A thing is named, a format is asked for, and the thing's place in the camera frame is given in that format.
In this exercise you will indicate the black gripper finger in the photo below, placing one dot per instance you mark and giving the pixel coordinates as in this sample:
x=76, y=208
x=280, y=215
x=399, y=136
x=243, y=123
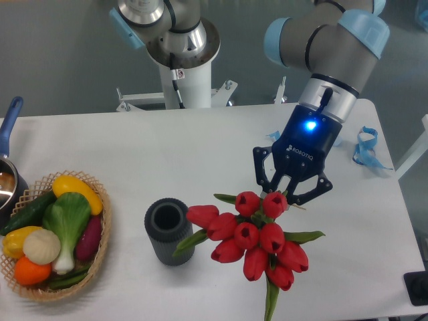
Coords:
x=259, y=156
x=323, y=185

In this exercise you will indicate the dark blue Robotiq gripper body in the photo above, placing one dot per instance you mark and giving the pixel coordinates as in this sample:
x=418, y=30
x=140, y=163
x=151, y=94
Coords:
x=301, y=150

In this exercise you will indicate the red tulip bouquet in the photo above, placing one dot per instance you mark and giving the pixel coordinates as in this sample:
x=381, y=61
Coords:
x=252, y=234

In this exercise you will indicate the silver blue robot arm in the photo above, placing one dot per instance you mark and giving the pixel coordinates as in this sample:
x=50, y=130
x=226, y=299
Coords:
x=339, y=43

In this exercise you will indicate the dark grey ribbed vase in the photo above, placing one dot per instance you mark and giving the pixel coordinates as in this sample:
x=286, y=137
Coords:
x=166, y=225

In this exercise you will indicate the small blue tape scrap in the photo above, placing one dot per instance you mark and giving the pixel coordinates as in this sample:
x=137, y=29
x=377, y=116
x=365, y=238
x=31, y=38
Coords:
x=274, y=136

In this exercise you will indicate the blue ribbon strip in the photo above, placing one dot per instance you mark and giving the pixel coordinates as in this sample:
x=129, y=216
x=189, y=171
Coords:
x=364, y=153

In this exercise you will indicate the black device at edge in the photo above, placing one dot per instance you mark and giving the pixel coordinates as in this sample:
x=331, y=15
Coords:
x=416, y=285

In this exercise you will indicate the purple sweet potato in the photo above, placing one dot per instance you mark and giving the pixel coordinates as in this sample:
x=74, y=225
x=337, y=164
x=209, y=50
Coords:
x=90, y=239

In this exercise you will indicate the green bok choy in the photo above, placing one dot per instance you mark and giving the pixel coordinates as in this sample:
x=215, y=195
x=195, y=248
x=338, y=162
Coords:
x=67, y=218

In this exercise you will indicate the green cucumber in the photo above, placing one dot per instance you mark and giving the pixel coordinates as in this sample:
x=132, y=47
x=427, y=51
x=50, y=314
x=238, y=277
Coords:
x=31, y=214

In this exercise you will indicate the white steamed bun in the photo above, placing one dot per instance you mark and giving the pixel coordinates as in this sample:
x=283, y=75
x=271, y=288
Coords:
x=41, y=246

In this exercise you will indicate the green bean pods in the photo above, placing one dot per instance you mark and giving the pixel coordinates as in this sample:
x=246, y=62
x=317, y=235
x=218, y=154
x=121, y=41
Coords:
x=69, y=280

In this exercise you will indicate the woven bamboo basket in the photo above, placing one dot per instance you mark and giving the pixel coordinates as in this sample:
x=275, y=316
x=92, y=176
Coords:
x=41, y=293

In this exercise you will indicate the orange fruit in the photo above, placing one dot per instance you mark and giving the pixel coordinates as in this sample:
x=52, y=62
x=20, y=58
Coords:
x=28, y=273

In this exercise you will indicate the yellow bell pepper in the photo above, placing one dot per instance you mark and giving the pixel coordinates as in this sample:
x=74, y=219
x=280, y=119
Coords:
x=14, y=240

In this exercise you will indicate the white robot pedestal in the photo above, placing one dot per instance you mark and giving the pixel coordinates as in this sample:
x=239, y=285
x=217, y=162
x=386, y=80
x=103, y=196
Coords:
x=182, y=88

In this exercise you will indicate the white frame at right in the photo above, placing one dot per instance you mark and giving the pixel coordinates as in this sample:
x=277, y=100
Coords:
x=414, y=153

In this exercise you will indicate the blue handled saucepan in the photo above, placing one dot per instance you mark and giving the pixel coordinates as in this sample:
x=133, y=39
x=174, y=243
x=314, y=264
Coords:
x=12, y=183

